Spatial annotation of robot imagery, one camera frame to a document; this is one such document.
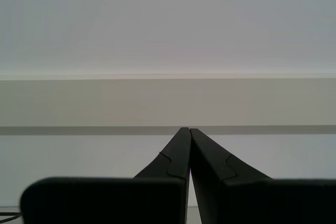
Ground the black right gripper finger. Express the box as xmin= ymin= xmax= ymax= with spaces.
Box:
xmin=20 ymin=127 xmax=192 ymax=224
xmin=190 ymin=128 xmax=336 ymax=224

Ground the thin black cable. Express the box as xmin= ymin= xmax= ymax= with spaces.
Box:
xmin=0 ymin=211 xmax=22 ymax=221

